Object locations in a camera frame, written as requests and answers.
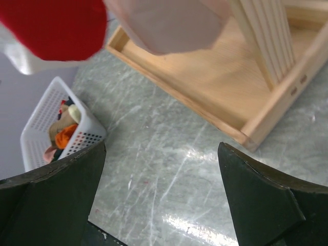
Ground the pale pink sock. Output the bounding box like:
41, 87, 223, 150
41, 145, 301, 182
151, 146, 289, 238
105, 0, 230, 55

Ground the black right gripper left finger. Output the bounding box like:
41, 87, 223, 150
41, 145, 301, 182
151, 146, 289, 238
1, 141, 106, 245

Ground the beige sock in basket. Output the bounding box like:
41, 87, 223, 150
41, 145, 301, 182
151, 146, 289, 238
48, 111, 76, 147

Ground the white plastic laundry basket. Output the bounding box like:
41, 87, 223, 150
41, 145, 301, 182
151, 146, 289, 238
20, 77, 106, 172

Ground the orange sock in basket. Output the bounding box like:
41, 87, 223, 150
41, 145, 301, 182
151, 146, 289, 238
55, 124, 78, 150

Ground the wooden drying rack stand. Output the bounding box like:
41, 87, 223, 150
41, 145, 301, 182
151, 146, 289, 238
107, 1, 327, 151

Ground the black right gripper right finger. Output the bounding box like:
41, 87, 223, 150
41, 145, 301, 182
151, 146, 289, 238
218, 142, 327, 245

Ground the red sock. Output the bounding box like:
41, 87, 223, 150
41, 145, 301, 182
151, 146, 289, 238
1, 1, 107, 62

